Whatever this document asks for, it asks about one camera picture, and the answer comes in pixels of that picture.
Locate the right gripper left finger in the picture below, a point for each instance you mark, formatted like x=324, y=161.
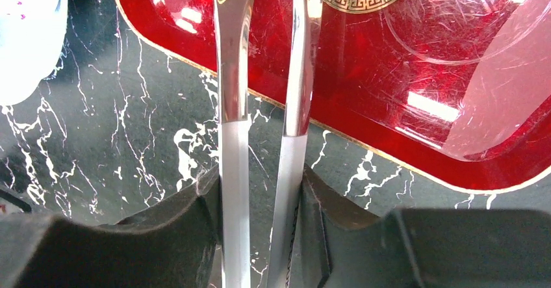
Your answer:
x=170, y=244

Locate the blue three-tier cake stand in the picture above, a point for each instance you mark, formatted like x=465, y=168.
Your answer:
x=32, y=35

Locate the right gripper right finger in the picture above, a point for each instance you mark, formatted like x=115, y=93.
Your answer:
x=344, y=245

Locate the silver metal tongs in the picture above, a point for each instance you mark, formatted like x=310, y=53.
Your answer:
x=232, y=20

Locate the red rectangular tray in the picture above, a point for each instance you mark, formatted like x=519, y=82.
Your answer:
x=458, y=90

